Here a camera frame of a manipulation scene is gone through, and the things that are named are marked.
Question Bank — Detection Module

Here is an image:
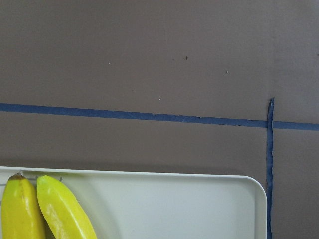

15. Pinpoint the yellow banana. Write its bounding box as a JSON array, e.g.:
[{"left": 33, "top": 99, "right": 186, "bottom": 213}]
[
  {"left": 36, "top": 175, "right": 97, "bottom": 239},
  {"left": 1, "top": 174, "right": 46, "bottom": 239}
]

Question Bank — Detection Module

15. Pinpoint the white bear tray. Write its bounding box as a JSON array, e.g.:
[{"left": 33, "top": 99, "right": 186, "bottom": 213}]
[{"left": 0, "top": 166, "right": 267, "bottom": 239}]

